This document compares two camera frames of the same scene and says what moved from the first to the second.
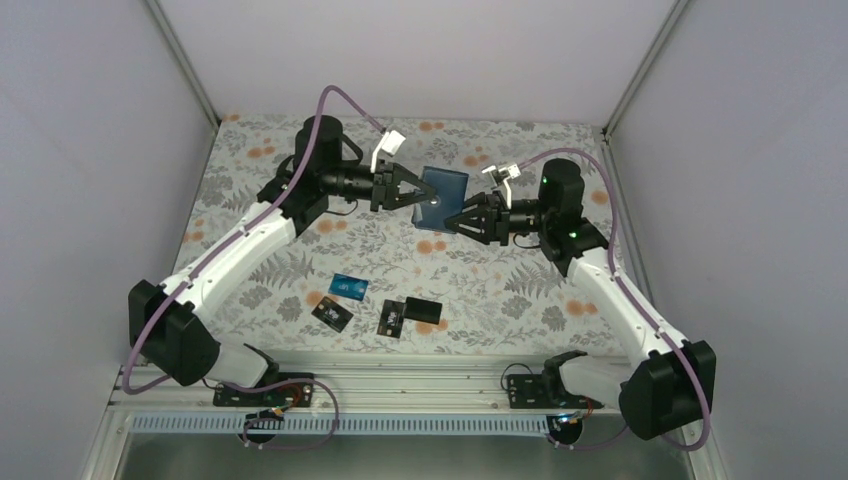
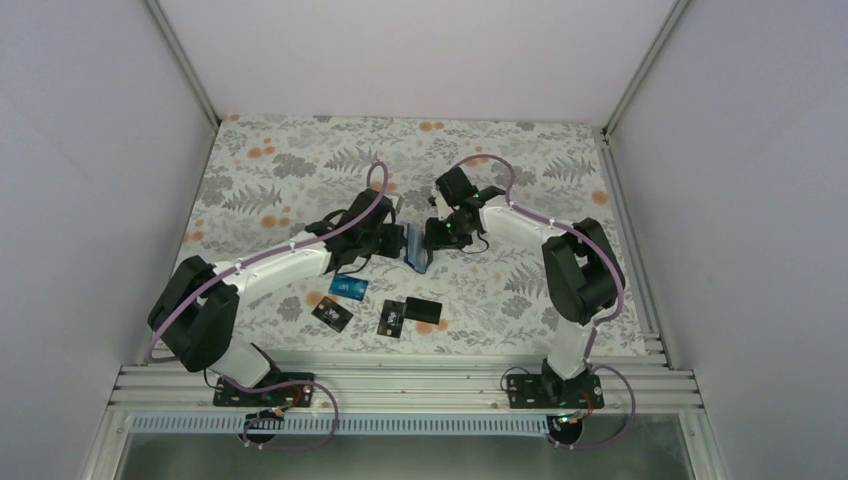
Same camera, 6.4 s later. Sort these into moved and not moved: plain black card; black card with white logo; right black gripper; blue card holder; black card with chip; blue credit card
Moved: right black gripper; blue card holder
Not moved: black card with white logo; blue credit card; black card with chip; plain black card
